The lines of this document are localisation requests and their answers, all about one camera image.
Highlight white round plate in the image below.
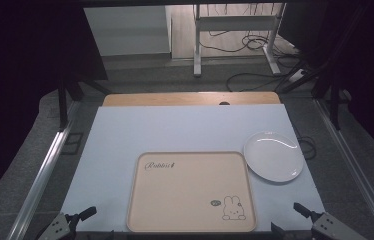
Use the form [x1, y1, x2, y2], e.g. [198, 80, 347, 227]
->
[243, 130, 305, 184]

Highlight black rectangular floor bracket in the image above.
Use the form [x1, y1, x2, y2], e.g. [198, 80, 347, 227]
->
[61, 132, 85, 156]

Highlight wooden table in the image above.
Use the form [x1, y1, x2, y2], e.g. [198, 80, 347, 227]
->
[102, 91, 282, 108]

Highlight white metal desk frame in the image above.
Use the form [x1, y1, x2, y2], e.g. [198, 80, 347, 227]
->
[193, 3, 288, 78]

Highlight beige tray with rabbit print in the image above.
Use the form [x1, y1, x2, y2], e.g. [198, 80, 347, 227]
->
[125, 151, 258, 233]

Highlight white table mat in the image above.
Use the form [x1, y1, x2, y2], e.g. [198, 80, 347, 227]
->
[60, 103, 326, 233]

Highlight white power strip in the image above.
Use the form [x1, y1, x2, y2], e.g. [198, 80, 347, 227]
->
[288, 68, 308, 83]

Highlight black floor cables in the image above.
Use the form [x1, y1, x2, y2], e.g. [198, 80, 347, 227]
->
[197, 3, 309, 93]

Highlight black metal stand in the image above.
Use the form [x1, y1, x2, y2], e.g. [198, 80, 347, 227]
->
[57, 63, 70, 132]

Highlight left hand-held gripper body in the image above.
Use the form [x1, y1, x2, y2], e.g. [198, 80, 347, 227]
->
[37, 213, 73, 240]

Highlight white cabinet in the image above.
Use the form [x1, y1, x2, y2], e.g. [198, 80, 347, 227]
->
[83, 5, 173, 57]

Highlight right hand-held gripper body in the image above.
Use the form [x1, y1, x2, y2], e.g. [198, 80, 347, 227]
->
[310, 211, 370, 240]

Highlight silver metal rail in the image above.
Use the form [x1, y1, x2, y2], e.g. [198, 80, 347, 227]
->
[6, 99, 82, 240]
[313, 98, 374, 240]

